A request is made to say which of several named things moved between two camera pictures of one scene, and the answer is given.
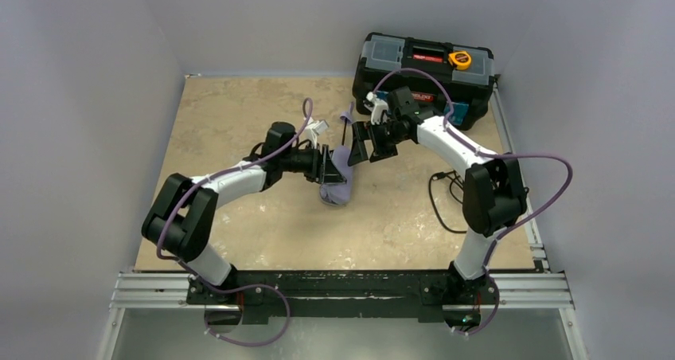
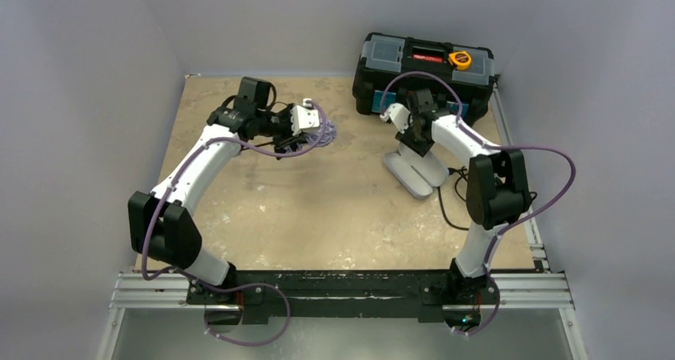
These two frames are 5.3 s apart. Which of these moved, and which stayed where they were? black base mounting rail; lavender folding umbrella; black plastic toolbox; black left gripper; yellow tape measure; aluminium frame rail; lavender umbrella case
Moved: lavender umbrella case; black left gripper; lavender folding umbrella
Stayed: yellow tape measure; aluminium frame rail; black base mounting rail; black plastic toolbox
